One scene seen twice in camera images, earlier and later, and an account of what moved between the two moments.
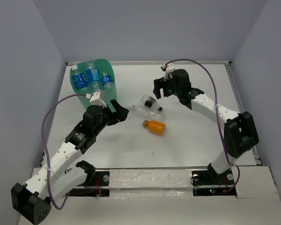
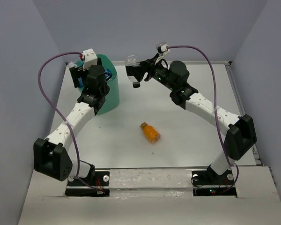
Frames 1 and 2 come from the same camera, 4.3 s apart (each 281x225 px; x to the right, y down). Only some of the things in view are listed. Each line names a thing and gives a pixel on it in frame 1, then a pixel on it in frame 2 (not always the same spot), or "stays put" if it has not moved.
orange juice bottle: x=154 y=126 to x=152 y=135
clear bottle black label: x=149 y=101 to x=133 y=67
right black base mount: x=211 y=177 stays put
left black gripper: x=121 y=113 to x=77 y=73
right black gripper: x=158 y=83 to x=146 y=66
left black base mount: x=101 y=178 stays put
